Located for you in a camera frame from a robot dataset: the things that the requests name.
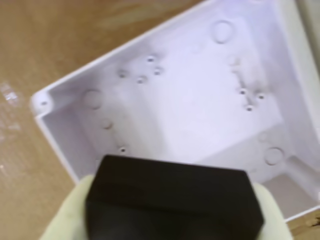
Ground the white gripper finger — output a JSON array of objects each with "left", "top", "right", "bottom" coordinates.
[
  {"left": 254, "top": 183, "right": 293, "bottom": 240},
  {"left": 41, "top": 174, "right": 95, "bottom": 240}
]

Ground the black block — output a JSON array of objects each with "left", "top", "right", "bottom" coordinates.
[{"left": 84, "top": 154, "right": 266, "bottom": 240}]

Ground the light grey plastic box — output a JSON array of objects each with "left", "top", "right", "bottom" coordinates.
[{"left": 29, "top": 0, "right": 320, "bottom": 223}]

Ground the clear packing tape strip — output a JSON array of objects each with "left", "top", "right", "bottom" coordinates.
[{"left": 0, "top": 79, "right": 26, "bottom": 176}]

